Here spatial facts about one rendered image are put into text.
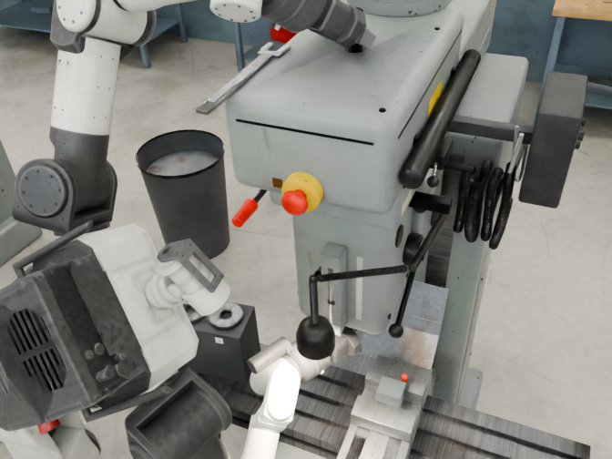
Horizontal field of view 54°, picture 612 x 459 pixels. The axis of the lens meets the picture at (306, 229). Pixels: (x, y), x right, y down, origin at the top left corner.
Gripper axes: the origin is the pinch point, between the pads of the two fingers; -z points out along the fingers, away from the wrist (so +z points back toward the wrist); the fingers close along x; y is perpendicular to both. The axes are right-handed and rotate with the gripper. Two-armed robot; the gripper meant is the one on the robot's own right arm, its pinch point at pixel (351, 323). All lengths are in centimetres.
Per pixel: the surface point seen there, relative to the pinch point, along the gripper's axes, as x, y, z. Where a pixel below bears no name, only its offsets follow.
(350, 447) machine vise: -10.7, 26.0, 11.1
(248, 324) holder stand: 28.8, 15.4, 9.9
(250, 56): 342, 98, -224
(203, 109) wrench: -1, -66, 31
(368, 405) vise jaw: -7.5, 21.9, 1.6
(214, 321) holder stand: 34.2, 13.1, 16.8
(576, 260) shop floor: 24, 121, -204
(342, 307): -6.7, -17.5, 9.8
